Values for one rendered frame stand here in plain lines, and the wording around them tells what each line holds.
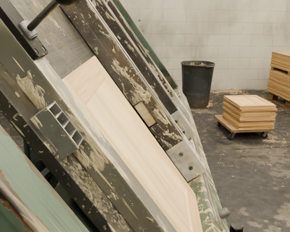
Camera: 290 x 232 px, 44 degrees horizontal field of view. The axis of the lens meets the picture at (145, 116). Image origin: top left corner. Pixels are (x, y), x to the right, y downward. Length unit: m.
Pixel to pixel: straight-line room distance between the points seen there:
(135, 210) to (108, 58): 0.57
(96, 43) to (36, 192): 0.76
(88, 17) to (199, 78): 4.31
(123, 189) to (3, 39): 0.27
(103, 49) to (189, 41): 5.33
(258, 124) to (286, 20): 3.13
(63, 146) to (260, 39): 6.41
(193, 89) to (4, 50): 4.87
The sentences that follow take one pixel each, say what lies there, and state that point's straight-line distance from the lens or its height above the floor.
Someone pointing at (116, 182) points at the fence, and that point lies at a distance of 0.56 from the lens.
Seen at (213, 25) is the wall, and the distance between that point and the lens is 6.46.
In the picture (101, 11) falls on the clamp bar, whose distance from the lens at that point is 1.38.
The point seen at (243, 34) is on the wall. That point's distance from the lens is 6.67.
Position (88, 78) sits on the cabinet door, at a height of 1.26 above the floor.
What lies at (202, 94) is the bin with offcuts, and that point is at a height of 0.22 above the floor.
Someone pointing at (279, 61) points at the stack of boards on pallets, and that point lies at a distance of 5.96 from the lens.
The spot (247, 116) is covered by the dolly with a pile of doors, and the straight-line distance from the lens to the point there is 4.14.
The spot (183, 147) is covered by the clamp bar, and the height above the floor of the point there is 1.00.
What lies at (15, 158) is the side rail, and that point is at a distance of 0.33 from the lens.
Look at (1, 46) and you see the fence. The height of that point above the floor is 1.35.
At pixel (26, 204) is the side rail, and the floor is 1.25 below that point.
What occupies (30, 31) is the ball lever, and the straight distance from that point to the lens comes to 0.54.
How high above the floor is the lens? 1.41
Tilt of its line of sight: 17 degrees down
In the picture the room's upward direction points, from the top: 1 degrees clockwise
